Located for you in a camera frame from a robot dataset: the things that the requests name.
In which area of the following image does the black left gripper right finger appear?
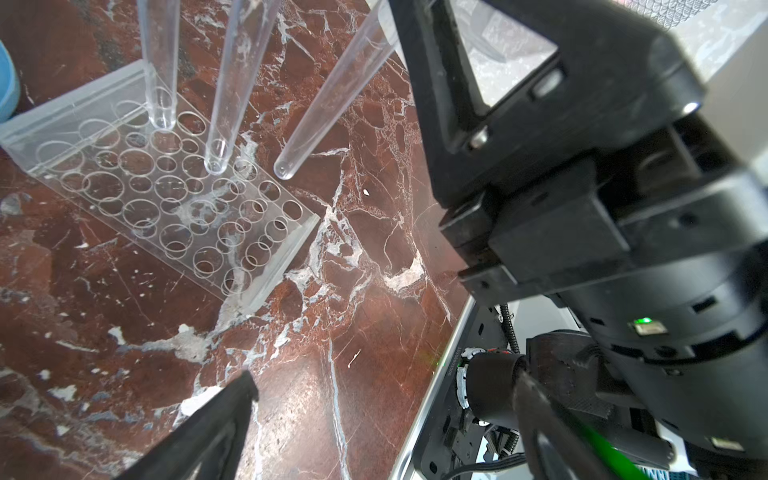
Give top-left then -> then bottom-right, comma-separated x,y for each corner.
513,372 -> 624,479

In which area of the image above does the blue capped test tube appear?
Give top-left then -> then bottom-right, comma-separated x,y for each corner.
204,0 -> 281,175
274,1 -> 399,180
137,0 -> 181,130

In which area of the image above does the clear acrylic test tube rack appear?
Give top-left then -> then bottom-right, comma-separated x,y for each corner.
1,62 -> 318,310

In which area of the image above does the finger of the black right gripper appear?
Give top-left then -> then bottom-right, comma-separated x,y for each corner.
391,1 -> 705,207

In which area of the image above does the light blue bin lid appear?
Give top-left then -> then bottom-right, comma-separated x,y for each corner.
0,42 -> 21,123

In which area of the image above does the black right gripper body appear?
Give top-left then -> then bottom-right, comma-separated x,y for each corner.
440,114 -> 767,360

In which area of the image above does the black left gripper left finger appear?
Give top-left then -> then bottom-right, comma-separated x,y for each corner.
119,371 -> 259,479

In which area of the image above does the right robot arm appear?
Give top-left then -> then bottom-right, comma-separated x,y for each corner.
391,1 -> 767,479

